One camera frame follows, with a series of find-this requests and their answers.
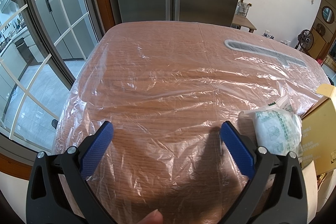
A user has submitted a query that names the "black standing fan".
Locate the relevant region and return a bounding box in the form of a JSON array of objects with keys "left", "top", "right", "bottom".
[{"left": 296, "top": 30, "right": 314, "bottom": 51}]

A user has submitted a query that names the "white green snack packet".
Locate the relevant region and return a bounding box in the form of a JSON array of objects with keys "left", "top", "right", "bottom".
[{"left": 238, "top": 95, "right": 303, "bottom": 158}]

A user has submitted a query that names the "wooden cabinet with mirror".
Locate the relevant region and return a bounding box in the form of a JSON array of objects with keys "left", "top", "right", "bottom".
[{"left": 309, "top": 0, "right": 335, "bottom": 60}]

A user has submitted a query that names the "operator hand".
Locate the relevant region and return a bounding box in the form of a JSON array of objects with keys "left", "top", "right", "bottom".
[{"left": 137, "top": 209, "right": 163, "bottom": 224}]

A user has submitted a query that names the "glass sliding door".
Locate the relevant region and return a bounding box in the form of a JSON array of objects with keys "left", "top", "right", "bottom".
[{"left": 1, "top": 0, "right": 102, "bottom": 152}]

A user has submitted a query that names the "yellow cardboard box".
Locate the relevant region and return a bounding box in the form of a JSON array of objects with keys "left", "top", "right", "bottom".
[{"left": 301, "top": 84, "right": 336, "bottom": 175}]

